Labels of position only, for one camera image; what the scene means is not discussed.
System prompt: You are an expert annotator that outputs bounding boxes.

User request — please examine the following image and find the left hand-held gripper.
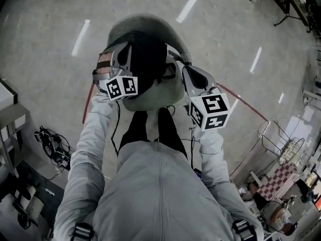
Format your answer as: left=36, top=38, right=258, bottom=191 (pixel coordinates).
left=92, top=42, right=139, bottom=101

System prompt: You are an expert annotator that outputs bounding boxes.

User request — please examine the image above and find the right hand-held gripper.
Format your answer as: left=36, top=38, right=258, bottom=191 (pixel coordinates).
left=182, top=64, right=232, bottom=132

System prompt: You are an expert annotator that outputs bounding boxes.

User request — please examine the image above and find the black bag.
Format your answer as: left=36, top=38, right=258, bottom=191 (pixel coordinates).
left=99, top=31, right=178, bottom=100

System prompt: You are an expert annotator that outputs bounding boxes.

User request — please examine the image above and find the grey round stool seat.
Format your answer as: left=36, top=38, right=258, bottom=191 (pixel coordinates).
left=106, top=12, right=193, bottom=113

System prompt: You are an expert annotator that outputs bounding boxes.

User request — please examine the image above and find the person's right forearm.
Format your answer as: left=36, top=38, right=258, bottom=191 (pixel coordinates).
left=197, top=126, right=228, bottom=186

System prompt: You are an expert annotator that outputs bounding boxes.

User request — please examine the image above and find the person's left forearm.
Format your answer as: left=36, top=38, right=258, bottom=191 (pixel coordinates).
left=74, top=91, right=120, bottom=167

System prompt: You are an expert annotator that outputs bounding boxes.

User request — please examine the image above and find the person's left hand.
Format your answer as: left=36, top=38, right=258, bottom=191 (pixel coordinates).
left=96, top=50, right=113, bottom=76

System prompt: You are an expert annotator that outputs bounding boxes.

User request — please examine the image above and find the red floor tape strip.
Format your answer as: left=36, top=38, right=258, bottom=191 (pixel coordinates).
left=82, top=83, right=96, bottom=125
left=216, top=82, right=269, bottom=123

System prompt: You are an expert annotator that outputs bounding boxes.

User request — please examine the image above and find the person's right leg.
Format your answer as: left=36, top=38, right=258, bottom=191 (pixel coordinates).
left=155, top=106, right=188, bottom=161

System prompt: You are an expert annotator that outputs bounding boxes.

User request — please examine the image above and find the person's leg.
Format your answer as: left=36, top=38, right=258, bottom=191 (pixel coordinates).
left=118, top=110, right=151, bottom=152
left=155, top=106, right=188, bottom=161

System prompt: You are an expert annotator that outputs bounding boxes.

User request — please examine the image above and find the person's left leg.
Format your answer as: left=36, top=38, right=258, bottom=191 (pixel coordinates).
left=118, top=110, right=151, bottom=152

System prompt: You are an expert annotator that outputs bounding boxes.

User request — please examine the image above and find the white flat board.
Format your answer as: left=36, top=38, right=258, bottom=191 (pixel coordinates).
left=285, top=106, right=316, bottom=141

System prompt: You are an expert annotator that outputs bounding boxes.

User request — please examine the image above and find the person's light grey jacket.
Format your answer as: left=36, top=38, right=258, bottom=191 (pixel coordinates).
left=53, top=134, right=264, bottom=241

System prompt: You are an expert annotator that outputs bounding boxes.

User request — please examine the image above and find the checkered cloth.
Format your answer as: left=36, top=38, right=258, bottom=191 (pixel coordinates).
left=257, top=161, right=301, bottom=201

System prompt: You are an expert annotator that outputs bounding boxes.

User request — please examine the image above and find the grey metal shelf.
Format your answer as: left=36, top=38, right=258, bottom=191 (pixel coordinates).
left=0, top=77, right=31, bottom=178

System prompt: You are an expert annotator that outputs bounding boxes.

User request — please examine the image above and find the black harness buckle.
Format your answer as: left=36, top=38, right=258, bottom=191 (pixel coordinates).
left=73, top=221, right=94, bottom=241
left=232, top=219, right=257, bottom=241

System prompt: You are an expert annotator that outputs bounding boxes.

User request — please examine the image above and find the black floor equipment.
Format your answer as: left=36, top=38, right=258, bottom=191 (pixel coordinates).
left=0, top=159, right=66, bottom=237

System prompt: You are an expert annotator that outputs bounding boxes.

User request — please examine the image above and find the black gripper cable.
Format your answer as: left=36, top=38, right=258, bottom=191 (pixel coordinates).
left=109, top=100, right=122, bottom=158
left=188, top=126, right=202, bottom=171

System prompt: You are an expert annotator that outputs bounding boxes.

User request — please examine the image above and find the white floor cable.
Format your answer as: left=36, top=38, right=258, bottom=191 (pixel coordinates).
left=221, top=118, right=272, bottom=148

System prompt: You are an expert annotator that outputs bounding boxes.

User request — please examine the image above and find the tangle of black cables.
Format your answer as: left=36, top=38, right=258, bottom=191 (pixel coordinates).
left=33, top=125, right=75, bottom=173

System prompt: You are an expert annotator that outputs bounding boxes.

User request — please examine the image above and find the black frame table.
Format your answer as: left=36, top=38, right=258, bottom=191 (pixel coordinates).
left=249, top=0, right=321, bottom=34

